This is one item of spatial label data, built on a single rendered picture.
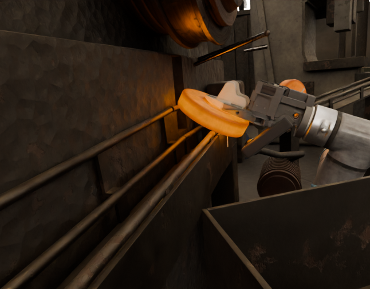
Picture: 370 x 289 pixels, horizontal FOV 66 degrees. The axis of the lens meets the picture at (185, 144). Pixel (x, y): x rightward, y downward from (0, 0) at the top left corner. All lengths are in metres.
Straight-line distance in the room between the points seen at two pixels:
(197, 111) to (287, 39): 2.81
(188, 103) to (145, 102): 0.10
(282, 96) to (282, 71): 2.73
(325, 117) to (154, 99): 0.32
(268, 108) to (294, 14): 2.78
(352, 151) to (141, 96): 0.39
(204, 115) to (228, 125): 0.05
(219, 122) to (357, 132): 0.25
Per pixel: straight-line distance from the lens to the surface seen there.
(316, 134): 0.59
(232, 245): 0.18
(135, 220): 0.29
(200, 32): 0.58
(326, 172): 0.63
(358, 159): 0.61
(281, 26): 3.35
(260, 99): 0.59
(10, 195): 0.29
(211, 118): 0.55
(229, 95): 0.60
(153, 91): 0.53
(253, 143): 0.61
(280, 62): 3.33
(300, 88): 1.11
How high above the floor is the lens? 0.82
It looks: 13 degrees down
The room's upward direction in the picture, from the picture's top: 5 degrees counter-clockwise
